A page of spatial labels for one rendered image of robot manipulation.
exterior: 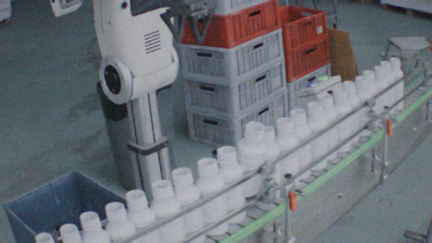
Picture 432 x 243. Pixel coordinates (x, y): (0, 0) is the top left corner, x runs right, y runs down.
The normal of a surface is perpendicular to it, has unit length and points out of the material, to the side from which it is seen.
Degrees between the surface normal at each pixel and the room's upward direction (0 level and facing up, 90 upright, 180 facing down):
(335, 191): 90
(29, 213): 90
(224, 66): 90
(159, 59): 90
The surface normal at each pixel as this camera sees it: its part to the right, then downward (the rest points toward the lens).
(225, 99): -0.62, 0.35
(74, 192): 0.70, 0.21
